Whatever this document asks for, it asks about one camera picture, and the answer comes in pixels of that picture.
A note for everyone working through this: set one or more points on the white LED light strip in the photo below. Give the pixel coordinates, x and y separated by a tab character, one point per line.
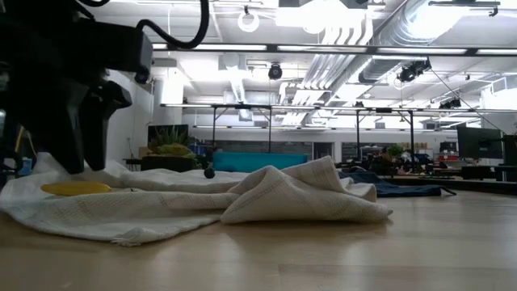
319	48
422	51
497	51
230	47
159	46

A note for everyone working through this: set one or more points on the dark wall screen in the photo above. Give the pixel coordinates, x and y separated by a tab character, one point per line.
185	130

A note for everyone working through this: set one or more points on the background potted plant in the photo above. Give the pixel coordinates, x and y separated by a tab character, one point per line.
395	151

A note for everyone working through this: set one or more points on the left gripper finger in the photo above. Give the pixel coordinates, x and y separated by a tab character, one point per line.
64	129
97	133

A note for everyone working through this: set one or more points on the black ceiling spotlight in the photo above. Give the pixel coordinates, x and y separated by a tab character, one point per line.
275	72
450	104
412	72

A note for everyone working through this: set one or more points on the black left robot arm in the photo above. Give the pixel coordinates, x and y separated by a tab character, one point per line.
24	8

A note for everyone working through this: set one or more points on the navy blue cloth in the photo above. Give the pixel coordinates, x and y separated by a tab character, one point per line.
404	189

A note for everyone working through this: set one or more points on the small yellow toy slice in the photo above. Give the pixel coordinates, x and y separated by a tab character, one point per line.
76	188

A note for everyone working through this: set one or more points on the black aluminium rig frame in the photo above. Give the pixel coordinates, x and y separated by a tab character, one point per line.
272	48

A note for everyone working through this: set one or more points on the background black rig frame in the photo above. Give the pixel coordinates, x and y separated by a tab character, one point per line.
383	110
242	106

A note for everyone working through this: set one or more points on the small dark toy berry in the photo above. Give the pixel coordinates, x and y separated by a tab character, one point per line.
209	173

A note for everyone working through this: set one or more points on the black computer monitor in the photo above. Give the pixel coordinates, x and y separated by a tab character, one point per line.
478	142

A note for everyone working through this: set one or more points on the teal plastic container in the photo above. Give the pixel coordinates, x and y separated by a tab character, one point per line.
258	162

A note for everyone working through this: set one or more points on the potted succulent plant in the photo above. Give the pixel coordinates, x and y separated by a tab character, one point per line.
171	149

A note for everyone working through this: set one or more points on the white checked towel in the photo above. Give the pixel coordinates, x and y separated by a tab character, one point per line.
161	210

